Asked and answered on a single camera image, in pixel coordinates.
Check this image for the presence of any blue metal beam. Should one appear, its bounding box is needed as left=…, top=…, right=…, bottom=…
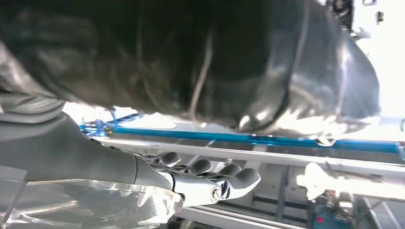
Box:
left=79, top=113, right=405, bottom=160

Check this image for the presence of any white crumpled object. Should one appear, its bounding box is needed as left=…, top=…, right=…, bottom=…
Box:
left=297, top=163, right=340, bottom=202

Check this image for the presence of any blue power tool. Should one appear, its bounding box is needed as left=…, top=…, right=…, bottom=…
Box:
left=311, top=204, right=350, bottom=229

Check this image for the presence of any silver metal workbench rail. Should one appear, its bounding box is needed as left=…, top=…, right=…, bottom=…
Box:
left=95, top=137, right=405, bottom=179

